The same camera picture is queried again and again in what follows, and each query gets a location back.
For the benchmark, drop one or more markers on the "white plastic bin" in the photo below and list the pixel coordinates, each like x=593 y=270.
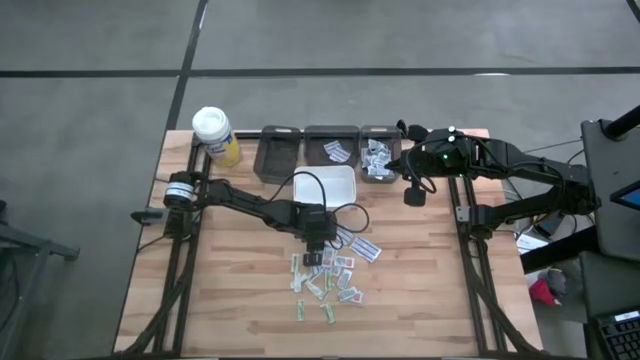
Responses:
x=325 y=192

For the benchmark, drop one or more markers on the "black metal table frame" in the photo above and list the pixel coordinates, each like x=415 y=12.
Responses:
x=192 y=165

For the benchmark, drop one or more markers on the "blue striped white packet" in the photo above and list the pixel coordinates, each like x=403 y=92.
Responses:
x=345 y=235
x=341 y=155

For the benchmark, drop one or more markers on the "black power box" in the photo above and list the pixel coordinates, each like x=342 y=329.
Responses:
x=547 y=225

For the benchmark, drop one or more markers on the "blue screen tablet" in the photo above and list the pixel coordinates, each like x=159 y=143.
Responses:
x=629 y=196

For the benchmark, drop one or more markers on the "yellow Lysol wipes canister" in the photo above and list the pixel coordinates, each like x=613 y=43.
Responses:
x=217 y=137

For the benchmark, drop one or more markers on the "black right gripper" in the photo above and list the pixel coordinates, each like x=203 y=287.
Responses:
x=420 y=162

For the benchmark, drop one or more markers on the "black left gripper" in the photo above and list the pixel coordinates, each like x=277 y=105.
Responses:
x=317 y=234

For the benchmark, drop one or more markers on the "dark grey metal bracket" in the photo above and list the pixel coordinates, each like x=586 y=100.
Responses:
x=145 y=216

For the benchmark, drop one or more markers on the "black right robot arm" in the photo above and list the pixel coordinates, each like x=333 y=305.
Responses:
x=525 y=165

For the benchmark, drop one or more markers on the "silver metal bracket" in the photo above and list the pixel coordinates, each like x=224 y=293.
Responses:
x=463 y=214

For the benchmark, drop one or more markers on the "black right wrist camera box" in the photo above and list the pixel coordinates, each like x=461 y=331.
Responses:
x=415 y=196

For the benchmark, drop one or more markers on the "black keyboard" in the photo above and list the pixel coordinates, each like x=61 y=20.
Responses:
x=620 y=337

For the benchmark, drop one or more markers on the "translucent grey plastic bin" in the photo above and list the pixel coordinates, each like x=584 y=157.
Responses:
x=320 y=137
x=277 y=155
x=397 y=137

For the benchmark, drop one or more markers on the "black frame knob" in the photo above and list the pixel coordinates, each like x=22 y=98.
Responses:
x=401 y=126

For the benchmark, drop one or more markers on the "red cloth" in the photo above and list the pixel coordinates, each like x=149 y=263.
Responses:
x=544 y=294

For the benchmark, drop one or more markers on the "grey side table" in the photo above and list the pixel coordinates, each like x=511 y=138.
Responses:
x=615 y=165

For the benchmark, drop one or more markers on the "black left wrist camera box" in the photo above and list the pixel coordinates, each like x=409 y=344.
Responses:
x=313 y=258

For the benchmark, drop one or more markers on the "grey metal stand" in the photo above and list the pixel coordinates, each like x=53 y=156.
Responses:
x=30 y=245

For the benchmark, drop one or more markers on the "black pole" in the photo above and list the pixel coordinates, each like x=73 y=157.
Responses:
x=622 y=122

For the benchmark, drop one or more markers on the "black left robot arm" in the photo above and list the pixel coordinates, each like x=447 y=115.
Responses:
x=240 y=200

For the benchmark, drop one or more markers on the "grey soft object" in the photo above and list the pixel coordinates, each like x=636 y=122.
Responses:
x=558 y=282

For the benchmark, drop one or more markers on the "white paper sheet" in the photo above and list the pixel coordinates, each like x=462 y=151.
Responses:
x=531 y=243

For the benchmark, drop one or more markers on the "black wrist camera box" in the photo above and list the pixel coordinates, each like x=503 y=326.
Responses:
x=313 y=258
x=415 y=196

